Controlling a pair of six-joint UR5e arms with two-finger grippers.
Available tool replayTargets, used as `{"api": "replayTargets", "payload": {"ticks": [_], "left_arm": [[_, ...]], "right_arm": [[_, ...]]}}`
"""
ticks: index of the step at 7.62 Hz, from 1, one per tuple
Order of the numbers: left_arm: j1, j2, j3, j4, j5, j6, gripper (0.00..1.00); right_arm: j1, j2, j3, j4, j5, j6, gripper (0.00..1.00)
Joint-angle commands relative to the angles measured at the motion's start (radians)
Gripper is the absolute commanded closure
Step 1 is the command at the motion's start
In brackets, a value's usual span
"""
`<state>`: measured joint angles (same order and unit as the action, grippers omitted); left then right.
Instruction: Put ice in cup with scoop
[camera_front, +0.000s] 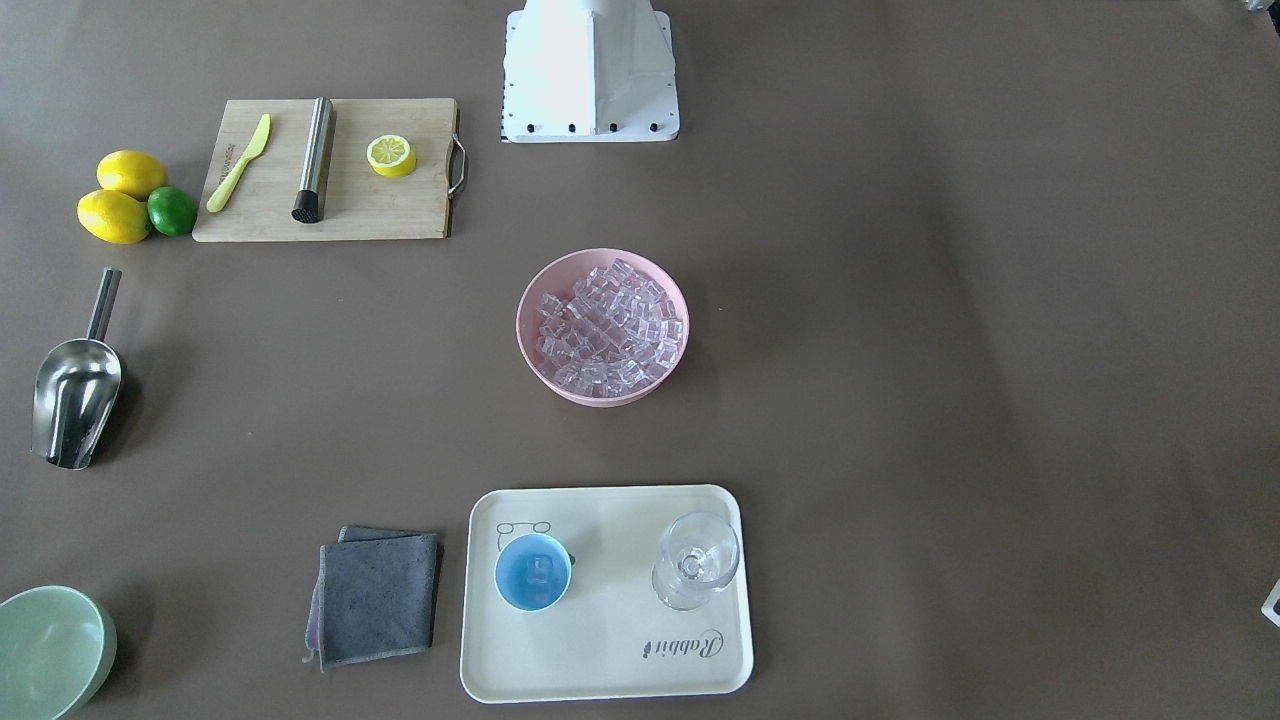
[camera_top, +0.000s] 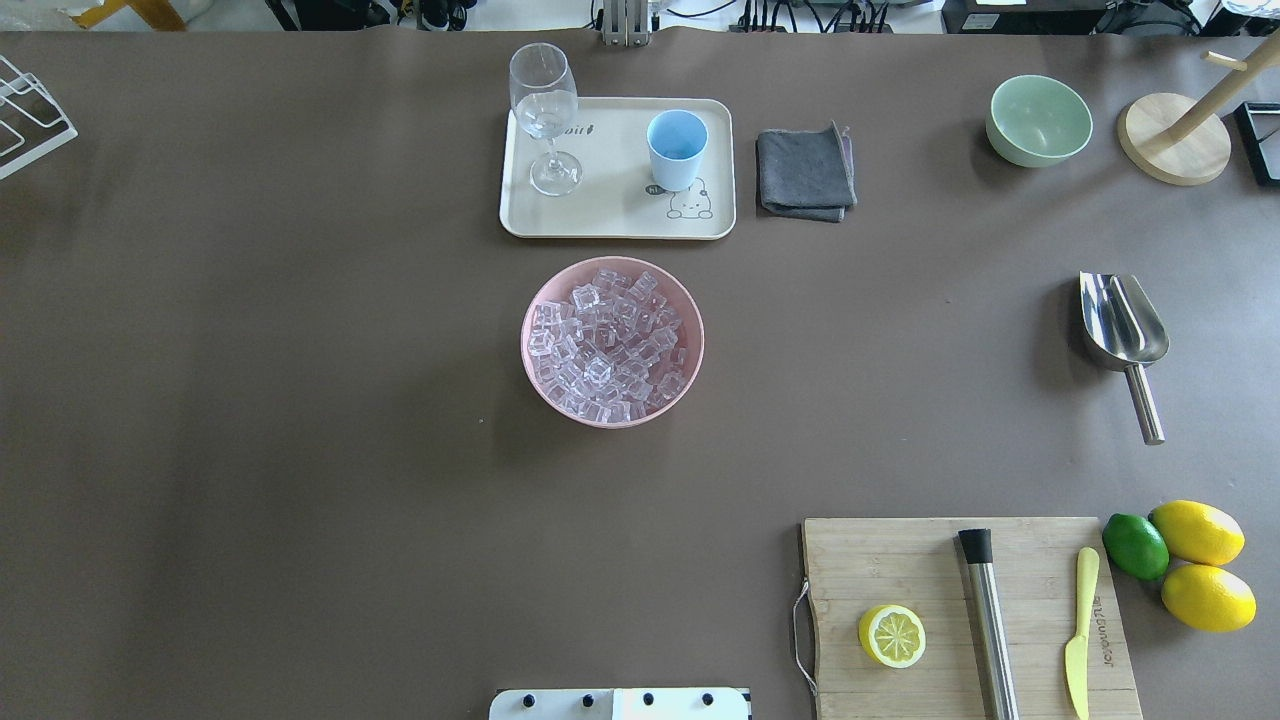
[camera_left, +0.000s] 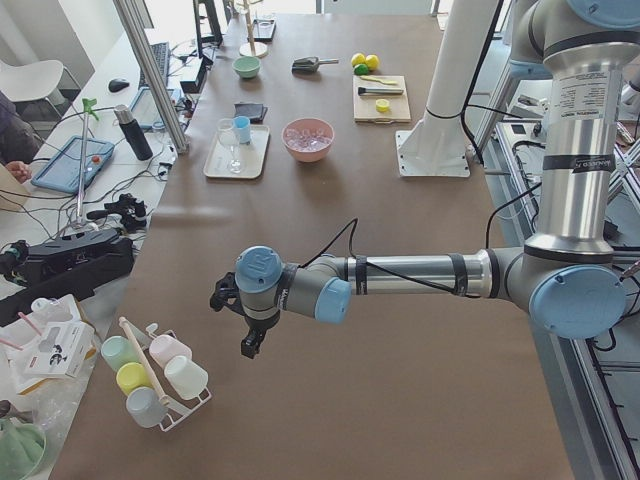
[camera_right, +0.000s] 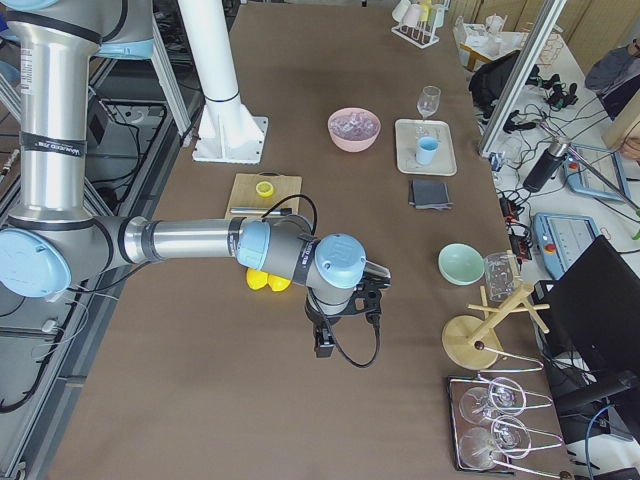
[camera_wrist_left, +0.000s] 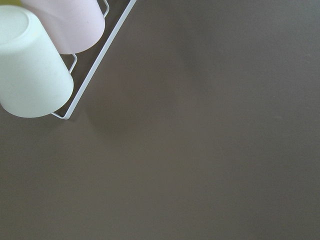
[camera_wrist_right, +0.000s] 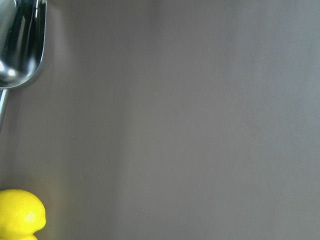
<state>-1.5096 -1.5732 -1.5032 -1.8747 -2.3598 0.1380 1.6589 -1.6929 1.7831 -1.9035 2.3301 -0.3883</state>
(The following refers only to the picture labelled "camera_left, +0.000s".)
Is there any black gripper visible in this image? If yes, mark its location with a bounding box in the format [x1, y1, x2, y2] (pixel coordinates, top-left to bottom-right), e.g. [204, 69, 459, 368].
[209, 272, 275, 358]

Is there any pink bowl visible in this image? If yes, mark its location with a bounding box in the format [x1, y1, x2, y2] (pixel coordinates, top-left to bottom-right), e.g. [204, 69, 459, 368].
[281, 118, 335, 163]

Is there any steel ice scoop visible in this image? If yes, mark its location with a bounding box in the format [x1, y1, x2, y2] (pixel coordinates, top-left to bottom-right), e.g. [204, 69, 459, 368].
[291, 56, 339, 74]

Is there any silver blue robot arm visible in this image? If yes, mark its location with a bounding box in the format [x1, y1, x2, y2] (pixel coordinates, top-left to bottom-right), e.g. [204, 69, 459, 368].
[210, 1, 639, 357]

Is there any white cup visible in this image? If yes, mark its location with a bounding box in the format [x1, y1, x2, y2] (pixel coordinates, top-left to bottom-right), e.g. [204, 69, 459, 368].
[164, 355, 208, 400]

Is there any pastel pink cup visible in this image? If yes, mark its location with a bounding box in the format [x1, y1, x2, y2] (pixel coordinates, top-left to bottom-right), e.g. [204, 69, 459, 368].
[149, 334, 192, 368]

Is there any pastel yellow cup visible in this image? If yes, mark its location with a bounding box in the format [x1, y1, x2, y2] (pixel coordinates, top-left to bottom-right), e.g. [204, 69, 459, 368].
[116, 362, 152, 396]

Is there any grey blue cup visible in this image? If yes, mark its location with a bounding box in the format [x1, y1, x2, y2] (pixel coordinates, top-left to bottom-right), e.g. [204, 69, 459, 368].
[126, 386, 168, 428]

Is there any pastel green cup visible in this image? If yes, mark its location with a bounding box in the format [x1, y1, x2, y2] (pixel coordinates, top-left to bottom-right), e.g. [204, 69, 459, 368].
[100, 335, 138, 373]

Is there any clear ice cubes pile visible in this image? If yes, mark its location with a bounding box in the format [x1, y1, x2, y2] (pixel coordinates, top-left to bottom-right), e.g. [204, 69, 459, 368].
[284, 128, 332, 152]

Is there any light blue cup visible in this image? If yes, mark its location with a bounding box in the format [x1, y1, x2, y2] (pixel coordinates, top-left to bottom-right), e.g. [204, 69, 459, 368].
[233, 115, 251, 144]

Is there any wooden stick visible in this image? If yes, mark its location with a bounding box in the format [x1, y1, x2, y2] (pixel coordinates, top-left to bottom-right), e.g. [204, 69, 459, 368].
[118, 316, 169, 406]

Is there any white product box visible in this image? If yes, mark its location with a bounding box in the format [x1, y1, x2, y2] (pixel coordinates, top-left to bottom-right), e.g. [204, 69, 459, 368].
[24, 321, 95, 379]

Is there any clear wine glass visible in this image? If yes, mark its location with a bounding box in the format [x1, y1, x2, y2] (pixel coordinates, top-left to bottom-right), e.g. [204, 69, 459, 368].
[217, 118, 242, 174]

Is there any cream serving tray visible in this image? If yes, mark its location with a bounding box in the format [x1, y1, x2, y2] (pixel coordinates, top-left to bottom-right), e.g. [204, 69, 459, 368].
[203, 124, 270, 179]

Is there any black equipment bag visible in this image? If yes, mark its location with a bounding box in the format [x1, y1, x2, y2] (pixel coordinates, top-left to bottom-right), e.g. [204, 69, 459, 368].
[1, 228, 134, 327]

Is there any black water bottle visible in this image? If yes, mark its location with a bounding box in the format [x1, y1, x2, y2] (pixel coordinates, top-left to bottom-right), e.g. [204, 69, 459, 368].
[114, 104, 153, 161]

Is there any grey folded cloth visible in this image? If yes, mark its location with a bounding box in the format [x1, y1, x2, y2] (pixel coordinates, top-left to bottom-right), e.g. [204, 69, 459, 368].
[234, 102, 268, 124]

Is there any blue cased tablet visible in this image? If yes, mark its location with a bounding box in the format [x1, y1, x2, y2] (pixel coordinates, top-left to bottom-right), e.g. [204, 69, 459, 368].
[31, 135, 115, 194]

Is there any bamboo cutting board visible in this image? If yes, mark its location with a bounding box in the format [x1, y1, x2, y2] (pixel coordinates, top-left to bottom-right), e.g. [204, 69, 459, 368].
[353, 75, 411, 123]

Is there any half lemon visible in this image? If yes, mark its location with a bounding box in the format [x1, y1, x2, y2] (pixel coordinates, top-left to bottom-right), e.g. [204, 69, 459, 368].
[375, 99, 390, 112]

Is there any pale green bowl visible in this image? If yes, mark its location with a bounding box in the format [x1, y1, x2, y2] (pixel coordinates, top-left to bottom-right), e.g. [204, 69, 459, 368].
[232, 56, 261, 80]

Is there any steel muddler black tip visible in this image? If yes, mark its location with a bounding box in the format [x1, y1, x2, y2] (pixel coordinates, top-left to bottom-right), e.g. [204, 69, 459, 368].
[357, 86, 404, 96]

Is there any yellow plastic knife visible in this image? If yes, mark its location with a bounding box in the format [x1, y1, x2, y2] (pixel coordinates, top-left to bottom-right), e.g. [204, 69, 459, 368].
[359, 75, 398, 85]

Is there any black computer mouse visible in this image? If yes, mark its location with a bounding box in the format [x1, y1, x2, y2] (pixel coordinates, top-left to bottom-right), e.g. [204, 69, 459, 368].
[108, 78, 130, 93]

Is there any green lime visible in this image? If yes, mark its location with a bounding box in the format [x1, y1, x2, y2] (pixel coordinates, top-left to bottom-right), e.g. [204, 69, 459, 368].
[353, 63, 370, 76]

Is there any yellow lemon upper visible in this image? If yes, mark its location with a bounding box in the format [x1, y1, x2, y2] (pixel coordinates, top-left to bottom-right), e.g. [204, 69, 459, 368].
[351, 52, 366, 67]

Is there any yellow lemon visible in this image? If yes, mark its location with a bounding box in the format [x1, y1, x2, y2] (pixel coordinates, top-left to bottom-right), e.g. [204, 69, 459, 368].
[351, 52, 366, 67]
[365, 54, 380, 71]

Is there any black keyboard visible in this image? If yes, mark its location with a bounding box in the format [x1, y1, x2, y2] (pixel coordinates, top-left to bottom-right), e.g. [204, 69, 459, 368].
[136, 41, 172, 90]

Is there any yellow lemon lower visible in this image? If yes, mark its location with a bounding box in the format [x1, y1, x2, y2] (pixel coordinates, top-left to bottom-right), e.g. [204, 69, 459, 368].
[365, 54, 380, 71]

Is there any white wire cup rack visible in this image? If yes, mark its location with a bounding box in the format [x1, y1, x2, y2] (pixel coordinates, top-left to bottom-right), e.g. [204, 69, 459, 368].
[125, 317, 213, 433]

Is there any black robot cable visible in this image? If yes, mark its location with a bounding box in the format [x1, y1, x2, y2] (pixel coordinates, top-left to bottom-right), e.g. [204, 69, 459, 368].
[299, 217, 466, 296]

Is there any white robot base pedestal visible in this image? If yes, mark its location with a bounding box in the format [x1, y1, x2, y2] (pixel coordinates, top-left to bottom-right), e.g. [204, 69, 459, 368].
[396, 0, 502, 178]

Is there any black picture frame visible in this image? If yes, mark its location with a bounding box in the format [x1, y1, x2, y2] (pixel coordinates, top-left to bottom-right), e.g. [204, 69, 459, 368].
[252, 19, 276, 43]

